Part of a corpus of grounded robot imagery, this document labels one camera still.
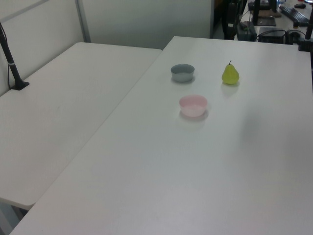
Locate black tripod legs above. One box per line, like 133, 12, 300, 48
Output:
221, 0, 246, 40

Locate black monitor stand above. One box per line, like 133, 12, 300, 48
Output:
252, 0, 277, 27

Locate black green equipment box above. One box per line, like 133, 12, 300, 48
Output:
235, 21, 258, 41

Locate black electronics box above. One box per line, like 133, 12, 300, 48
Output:
257, 26, 287, 44

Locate grey plastic bowl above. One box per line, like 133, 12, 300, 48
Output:
170, 64, 196, 83

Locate black camera stand pole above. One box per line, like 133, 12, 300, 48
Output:
0, 21, 30, 92

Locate pink plastic bowl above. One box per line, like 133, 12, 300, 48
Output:
179, 94, 208, 118

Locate green yellow pear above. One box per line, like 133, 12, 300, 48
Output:
222, 60, 240, 86

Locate black clamped pole mount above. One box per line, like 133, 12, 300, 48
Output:
297, 14, 313, 52

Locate black computer keyboard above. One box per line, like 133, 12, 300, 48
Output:
279, 5, 310, 25

